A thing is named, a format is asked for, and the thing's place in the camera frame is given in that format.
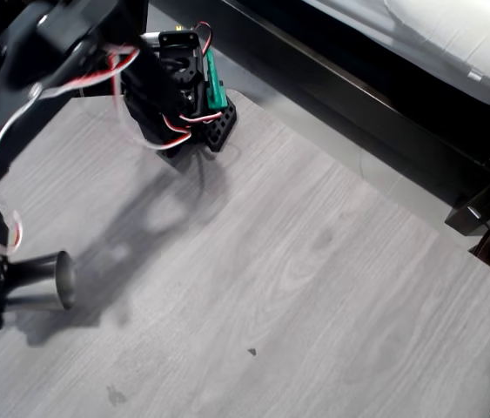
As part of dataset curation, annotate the shiny steel cup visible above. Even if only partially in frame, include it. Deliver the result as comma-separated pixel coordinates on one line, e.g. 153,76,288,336
5,249,77,312

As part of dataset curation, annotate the green circuit board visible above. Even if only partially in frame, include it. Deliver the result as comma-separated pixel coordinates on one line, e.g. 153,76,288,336
202,46,231,113

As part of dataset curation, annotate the red white base servo cable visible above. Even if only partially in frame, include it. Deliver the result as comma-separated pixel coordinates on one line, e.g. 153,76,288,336
160,19,225,152

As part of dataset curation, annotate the dark wooden bed frame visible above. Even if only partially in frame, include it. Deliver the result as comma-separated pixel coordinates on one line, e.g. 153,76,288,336
148,0,490,239

